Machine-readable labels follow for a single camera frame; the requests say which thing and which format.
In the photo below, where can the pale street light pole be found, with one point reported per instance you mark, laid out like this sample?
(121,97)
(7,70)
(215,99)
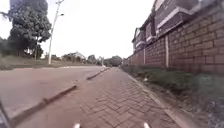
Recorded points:
(51,43)

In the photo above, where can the brick building with pale bands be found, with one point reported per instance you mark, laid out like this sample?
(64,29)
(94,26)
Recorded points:
(166,16)

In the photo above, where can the large dark tree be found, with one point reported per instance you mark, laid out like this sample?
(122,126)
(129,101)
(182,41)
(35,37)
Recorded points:
(30,23)

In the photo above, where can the grass verge beyond road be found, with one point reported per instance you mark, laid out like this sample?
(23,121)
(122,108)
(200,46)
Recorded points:
(20,62)

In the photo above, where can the red brick path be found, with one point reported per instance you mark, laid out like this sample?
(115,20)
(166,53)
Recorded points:
(116,100)

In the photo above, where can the brick boundary wall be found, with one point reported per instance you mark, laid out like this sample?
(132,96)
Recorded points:
(193,46)

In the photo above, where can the grey asphalt road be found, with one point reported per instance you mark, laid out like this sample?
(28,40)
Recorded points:
(33,83)

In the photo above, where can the robot's own part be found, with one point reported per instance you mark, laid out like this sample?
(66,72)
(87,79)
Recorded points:
(77,126)
(146,125)

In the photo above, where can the distant house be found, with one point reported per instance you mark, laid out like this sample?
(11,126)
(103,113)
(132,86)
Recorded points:
(77,55)

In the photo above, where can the pale path edge kerb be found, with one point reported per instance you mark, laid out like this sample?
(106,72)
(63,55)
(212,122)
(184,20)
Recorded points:
(156,101)

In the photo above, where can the grass verge beside wall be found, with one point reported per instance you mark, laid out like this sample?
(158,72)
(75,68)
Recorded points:
(173,83)

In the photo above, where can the distant row of trees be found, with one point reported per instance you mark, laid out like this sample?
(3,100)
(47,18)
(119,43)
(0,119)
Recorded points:
(113,61)

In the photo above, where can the grey kerb stones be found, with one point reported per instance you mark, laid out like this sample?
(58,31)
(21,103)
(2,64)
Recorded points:
(60,94)

